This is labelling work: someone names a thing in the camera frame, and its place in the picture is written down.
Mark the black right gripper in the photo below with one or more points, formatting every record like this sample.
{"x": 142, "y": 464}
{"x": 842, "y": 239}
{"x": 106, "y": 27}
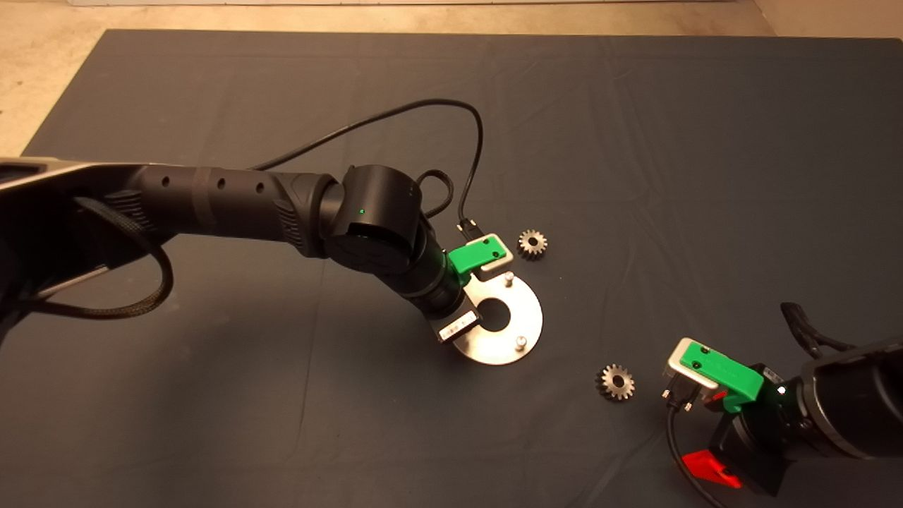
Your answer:
{"x": 765, "y": 437}

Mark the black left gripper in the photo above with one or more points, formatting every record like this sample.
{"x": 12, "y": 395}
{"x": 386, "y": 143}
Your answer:
{"x": 437, "y": 289}

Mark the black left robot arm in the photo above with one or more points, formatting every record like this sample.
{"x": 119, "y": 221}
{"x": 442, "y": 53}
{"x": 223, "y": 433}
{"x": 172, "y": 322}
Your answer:
{"x": 233, "y": 201}

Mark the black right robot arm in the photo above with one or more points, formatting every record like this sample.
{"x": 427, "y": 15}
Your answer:
{"x": 857, "y": 402}

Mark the round metal carrier plate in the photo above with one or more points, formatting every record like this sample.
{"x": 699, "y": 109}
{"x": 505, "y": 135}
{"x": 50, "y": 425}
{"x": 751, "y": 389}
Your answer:
{"x": 525, "y": 317}

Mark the small steel planetary gear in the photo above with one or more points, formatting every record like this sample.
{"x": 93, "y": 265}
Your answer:
{"x": 540, "y": 248}
{"x": 625, "y": 389}

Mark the dark grey table cloth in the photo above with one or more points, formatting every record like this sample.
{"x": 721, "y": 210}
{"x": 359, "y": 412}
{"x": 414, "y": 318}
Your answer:
{"x": 635, "y": 141}

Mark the green left camera mount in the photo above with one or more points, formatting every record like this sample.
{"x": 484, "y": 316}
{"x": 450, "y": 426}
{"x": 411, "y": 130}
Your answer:
{"x": 476, "y": 255}

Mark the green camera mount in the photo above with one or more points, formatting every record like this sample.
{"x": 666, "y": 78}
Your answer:
{"x": 476, "y": 255}
{"x": 726, "y": 370}

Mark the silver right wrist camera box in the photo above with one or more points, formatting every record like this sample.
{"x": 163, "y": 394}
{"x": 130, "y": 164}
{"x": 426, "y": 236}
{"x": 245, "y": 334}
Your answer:
{"x": 691, "y": 384}

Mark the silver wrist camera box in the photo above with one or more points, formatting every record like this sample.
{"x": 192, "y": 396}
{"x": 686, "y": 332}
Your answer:
{"x": 691, "y": 384}
{"x": 502, "y": 267}

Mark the green right camera mount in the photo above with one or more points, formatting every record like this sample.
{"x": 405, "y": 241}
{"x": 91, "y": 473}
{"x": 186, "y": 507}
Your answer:
{"x": 726, "y": 370}

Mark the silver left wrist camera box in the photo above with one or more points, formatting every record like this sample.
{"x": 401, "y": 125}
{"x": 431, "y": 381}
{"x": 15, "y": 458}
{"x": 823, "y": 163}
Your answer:
{"x": 502, "y": 267}

